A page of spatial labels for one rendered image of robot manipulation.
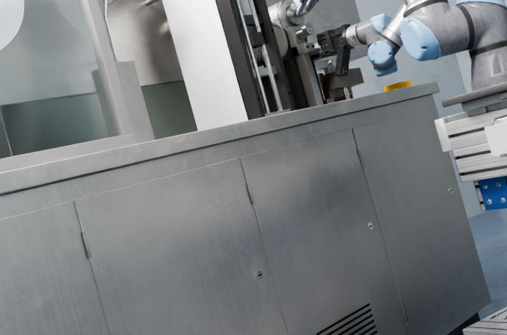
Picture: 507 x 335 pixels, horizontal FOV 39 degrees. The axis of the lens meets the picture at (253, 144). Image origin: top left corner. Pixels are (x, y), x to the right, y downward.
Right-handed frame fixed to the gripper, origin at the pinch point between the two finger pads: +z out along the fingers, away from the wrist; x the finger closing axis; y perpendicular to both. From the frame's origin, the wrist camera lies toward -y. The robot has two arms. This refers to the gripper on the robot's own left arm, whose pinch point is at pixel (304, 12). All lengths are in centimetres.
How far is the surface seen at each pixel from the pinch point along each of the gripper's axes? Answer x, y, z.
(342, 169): 32, -56, 18
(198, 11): 37.3, 12.4, 5.6
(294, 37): 7.9, -5.9, 5.8
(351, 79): -17.0, -19.7, 16.9
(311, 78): 6.6, -17.9, 14.5
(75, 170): 119, -45, 5
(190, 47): 37.2, 10.5, 18.1
